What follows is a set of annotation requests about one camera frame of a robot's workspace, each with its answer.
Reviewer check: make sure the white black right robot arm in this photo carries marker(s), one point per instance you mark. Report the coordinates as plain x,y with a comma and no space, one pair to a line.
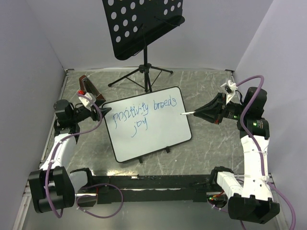
251,201

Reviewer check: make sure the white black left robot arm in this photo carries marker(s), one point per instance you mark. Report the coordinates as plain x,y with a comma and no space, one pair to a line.
52,187

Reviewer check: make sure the black whiteboard easel stand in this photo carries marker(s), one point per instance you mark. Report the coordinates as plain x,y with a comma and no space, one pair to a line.
166,149

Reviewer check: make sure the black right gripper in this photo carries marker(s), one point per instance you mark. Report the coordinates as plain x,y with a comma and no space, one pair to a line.
214,111

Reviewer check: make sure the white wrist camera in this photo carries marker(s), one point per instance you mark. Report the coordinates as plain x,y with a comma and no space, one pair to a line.
230,88
87,99

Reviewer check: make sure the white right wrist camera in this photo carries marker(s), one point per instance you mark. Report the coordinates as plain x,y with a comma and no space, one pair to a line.
230,88

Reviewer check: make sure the blue capped whiteboard marker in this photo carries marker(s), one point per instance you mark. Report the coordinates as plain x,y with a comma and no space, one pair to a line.
188,113

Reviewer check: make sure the white rectangular whiteboard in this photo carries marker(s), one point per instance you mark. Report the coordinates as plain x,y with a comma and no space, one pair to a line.
146,123

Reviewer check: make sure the brown wooden metronome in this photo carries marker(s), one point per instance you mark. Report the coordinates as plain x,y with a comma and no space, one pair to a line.
87,86

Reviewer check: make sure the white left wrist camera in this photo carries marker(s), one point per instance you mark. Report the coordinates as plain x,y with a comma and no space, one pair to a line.
87,99

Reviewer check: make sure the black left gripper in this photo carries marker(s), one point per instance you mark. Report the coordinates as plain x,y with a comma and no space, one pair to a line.
96,116

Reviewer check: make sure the black perforated music stand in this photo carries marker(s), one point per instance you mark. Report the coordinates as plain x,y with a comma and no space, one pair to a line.
135,24

